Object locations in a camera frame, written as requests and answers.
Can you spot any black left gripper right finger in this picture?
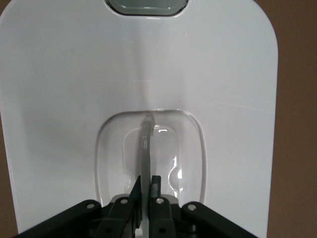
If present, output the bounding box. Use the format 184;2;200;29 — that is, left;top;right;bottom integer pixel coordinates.
150;175;257;238

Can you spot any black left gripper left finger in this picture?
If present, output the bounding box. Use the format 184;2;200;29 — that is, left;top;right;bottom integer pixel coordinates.
16;175;143;238

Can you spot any grey lid handle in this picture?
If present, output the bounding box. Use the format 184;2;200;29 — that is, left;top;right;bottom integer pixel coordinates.
138;113;157;238

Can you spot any white plastic box lid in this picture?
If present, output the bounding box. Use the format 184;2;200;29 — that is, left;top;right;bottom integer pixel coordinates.
0;0;278;238

